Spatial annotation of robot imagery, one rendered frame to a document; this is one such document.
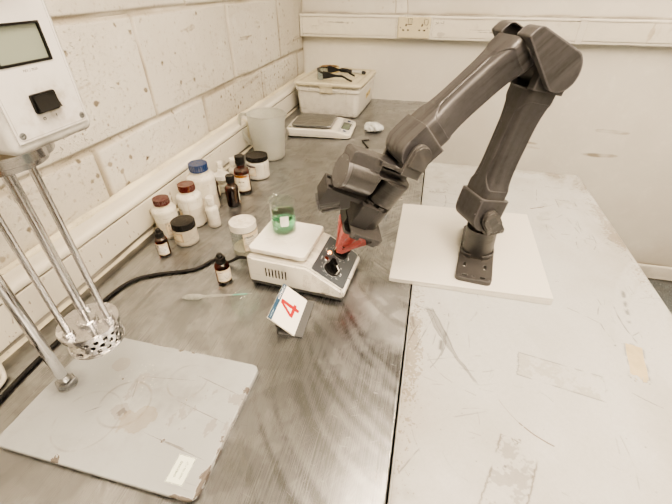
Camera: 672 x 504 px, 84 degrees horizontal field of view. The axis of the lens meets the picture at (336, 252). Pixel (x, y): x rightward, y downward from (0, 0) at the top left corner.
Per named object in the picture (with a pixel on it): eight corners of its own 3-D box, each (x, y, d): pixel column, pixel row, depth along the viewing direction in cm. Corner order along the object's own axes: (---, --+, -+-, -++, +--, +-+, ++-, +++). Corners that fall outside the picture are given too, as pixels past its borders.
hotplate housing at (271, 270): (359, 264, 83) (361, 233, 78) (343, 303, 73) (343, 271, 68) (268, 246, 88) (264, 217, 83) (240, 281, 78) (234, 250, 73)
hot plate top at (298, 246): (325, 229, 80) (325, 225, 79) (304, 262, 70) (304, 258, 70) (273, 220, 82) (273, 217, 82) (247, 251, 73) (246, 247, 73)
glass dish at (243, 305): (238, 294, 75) (236, 286, 73) (264, 298, 74) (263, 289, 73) (226, 314, 70) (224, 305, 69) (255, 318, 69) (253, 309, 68)
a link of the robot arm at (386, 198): (361, 207, 64) (383, 177, 60) (354, 185, 68) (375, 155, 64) (393, 216, 68) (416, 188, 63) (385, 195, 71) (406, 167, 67)
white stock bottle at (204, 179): (223, 210, 102) (214, 165, 94) (196, 216, 99) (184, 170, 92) (217, 199, 107) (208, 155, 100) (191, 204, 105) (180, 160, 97)
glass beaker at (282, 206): (303, 232, 78) (300, 197, 73) (281, 242, 75) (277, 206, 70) (286, 220, 81) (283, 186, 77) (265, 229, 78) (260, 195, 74)
